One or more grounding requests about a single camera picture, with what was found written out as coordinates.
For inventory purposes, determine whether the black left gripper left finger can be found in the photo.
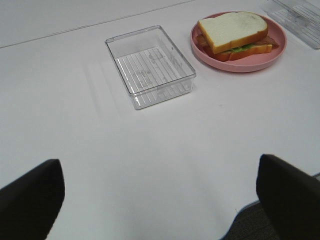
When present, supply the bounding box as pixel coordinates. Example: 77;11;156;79
0;159;65;240

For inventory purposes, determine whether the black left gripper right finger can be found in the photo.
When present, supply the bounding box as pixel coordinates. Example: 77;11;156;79
256;154;320;240

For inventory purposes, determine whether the toast bread slice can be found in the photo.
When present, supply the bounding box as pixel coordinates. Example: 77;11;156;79
197;11;268;54
212;44;273;62

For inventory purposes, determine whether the green lettuce leaf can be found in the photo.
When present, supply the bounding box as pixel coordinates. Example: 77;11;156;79
223;43;257;54

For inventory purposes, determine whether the reddish bacon strip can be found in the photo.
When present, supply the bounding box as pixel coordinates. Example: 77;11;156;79
254;35;279;49

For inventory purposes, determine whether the brown bacon strip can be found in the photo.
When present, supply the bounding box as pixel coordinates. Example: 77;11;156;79
195;34;209;48

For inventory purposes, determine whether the right clear plastic tray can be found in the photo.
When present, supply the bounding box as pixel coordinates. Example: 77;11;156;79
261;0;320;50

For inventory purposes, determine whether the clear plastic tray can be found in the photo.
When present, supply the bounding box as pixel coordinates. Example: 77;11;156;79
261;0;320;50
105;25;196;110

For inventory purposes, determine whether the left clear plastic tray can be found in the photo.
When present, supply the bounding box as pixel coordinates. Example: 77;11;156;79
105;25;196;110

